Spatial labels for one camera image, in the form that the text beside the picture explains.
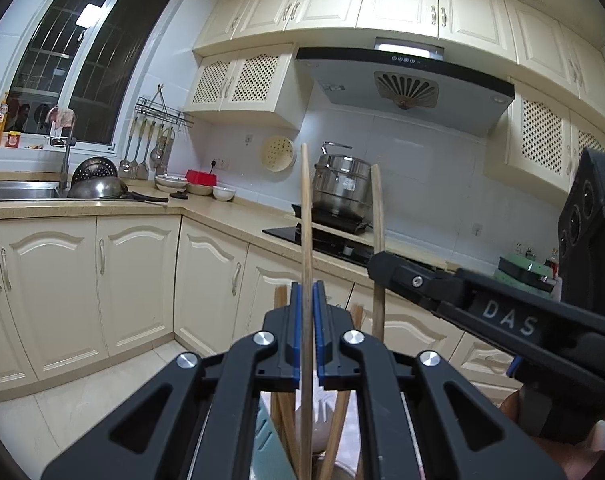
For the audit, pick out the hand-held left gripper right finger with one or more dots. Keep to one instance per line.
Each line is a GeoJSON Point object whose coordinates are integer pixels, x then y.
{"type": "Point", "coordinates": [319, 340]}

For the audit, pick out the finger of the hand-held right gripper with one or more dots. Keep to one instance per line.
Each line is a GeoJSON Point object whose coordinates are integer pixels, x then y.
{"type": "Point", "coordinates": [507, 284]}
{"type": "Point", "coordinates": [432, 287]}

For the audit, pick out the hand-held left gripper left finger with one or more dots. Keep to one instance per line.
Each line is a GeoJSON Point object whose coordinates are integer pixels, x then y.
{"type": "Point", "coordinates": [296, 340]}

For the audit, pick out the light blue knife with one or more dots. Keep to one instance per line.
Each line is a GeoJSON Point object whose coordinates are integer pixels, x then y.
{"type": "Point", "coordinates": [270, 440]}

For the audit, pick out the person's right hand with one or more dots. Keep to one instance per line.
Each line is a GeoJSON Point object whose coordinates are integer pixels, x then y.
{"type": "Point", "coordinates": [572, 460]}

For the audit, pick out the green electric grill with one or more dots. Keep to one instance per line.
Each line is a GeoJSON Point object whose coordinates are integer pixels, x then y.
{"type": "Point", "coordinates": [525, 270]}

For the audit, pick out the black glass gas cooktop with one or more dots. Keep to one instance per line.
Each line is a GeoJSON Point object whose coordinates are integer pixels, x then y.
{"type": "Point", "coordinates": [332, 245]}

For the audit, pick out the stainless steel pot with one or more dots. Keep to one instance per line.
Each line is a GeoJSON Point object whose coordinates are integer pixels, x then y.
{"type": "Point", "coordinates": [342, 182]}

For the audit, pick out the beige countertop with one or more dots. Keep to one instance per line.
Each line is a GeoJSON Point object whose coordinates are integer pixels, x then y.
{"type": "Point", "coordinates": [207, 212]}

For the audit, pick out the white bowl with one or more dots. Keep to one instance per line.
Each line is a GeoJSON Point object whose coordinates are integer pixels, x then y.
{"type": "Point", "coordinates": [224, 193]}

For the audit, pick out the cream base cabinets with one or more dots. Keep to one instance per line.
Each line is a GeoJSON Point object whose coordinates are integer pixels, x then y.
{"type": "Point", "coordinates": [132, 280]}

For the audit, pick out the beige bowl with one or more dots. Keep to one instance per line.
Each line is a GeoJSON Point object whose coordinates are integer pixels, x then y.
{"type": "Point", "coordinates": [200, 189]}

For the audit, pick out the red container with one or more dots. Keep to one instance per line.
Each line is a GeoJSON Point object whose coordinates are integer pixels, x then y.
{"type": "Point", "coordinates": [201, 177]}

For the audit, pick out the white bowls on counter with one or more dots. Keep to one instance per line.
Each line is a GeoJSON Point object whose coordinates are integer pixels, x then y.
{"type": "Point", "coordinates": [171, 183]}

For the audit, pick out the grey range hood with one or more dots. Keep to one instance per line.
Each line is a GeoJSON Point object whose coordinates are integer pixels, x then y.
{"type": "Point", "coordinates": [407, 85]}

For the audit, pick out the hanging steel ladle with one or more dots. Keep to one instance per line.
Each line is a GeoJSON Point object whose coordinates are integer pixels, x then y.
{"type": "Point", "coordinates": [165, 152]}
{"type": "Point", "coordinates": [156, 152]}

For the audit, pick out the hanging steel spatula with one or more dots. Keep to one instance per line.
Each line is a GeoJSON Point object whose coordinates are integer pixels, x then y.
{"type": "Point", "coordinates": [126, 160]}
{"type": "Point", "coordinates": [142, 167]}

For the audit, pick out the steel wok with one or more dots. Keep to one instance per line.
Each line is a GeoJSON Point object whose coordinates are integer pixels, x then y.
{"type": "Point", "coordinates": [100, 189]}

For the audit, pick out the steel colander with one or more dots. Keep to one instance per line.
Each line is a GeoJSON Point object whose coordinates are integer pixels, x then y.
{"type": "Point", "coordinates": [95, 170]}

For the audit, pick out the cream upper cabinet row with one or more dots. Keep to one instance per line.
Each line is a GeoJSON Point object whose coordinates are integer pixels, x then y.
{"type": "Point", "coordinates": [407, 7]}

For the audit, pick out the steel faucet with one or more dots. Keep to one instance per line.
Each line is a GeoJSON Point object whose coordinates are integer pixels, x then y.
{"type": "Point", "coordinates": [65, 165]}

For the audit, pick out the steel sink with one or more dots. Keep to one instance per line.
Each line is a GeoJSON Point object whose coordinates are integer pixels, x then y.
{"type": "Point", "coordinates": [17, 190]}

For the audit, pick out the pink rag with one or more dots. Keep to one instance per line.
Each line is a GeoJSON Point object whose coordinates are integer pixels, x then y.
{"type": "Point", "coordinates": [61, 116]}

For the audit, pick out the small red jar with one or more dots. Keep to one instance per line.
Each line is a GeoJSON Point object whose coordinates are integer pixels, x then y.
{"type": "Point", "coordinates": [14, 139]}

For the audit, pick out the barred kitchen window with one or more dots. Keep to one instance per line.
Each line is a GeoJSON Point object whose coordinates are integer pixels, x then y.
{"type": "Point", "coordinates": [102, 50]}

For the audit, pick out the cream lattice wall cabinet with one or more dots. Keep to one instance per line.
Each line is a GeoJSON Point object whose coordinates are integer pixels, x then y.
{"type": "Point", "coordinates": [542, 135]}
{"type": "Point", "coordinates": [247, 85]}

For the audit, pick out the wall power outlet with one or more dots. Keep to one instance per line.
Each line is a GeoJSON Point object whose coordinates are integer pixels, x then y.
{"type": "Point", "coordinates": [220, 164]}

